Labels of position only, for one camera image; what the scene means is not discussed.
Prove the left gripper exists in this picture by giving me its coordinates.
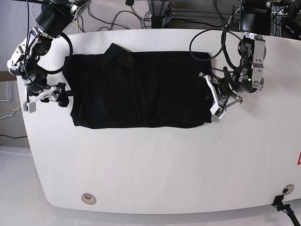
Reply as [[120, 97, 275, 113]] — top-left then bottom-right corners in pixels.
[[199, 72, 243, 111]]

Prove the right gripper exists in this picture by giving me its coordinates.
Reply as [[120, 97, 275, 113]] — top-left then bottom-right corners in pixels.
[[25, 80, 69, 107]]

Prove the black T-shirt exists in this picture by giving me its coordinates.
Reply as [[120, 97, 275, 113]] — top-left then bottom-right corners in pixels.
[[63, 44, 213, 129]]

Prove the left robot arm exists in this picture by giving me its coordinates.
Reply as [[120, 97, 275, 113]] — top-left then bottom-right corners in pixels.
[[200, 0, 272, 118]]

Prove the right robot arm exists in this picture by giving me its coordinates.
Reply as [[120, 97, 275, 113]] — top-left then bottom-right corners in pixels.
[[7, 0, 91, 112]]

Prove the red warning triangle sticker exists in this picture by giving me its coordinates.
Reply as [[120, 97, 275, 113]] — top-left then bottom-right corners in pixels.
[[297, 152, 301, 165]]

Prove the silver table grommet left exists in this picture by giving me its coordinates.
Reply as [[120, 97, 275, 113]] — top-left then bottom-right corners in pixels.
[[81, 193, 96, 205]]

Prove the silver table grommet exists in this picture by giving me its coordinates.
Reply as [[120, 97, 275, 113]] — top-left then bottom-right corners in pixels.
[[282, 184, 294, 195], [81, 193, 96, 205]]

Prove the silver table grommet right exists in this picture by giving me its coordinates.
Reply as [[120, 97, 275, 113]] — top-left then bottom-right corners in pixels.
[[282, 184, 294, 195]]

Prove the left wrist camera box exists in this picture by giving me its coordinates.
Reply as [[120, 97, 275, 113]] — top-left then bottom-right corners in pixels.
[[210, 105, 226, 119]]

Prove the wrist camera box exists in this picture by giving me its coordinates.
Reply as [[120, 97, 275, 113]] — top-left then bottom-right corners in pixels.
[[210, 105, 226, 119], [23, 102, 36, 113]]

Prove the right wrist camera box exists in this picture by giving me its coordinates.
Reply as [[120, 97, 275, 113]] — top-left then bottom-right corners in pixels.
[[23, 102, 36, 113]]

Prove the white cable on floor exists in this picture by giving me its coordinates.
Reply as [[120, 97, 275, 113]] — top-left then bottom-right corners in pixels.
[[0, 81, 16, 102]]

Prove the metal frame post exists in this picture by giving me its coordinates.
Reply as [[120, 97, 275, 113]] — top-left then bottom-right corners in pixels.
[[147, 0, 171, 29]]

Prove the black clamp with cable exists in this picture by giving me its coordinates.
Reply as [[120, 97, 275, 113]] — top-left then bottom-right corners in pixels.
[[271, 195, 301, 226]]

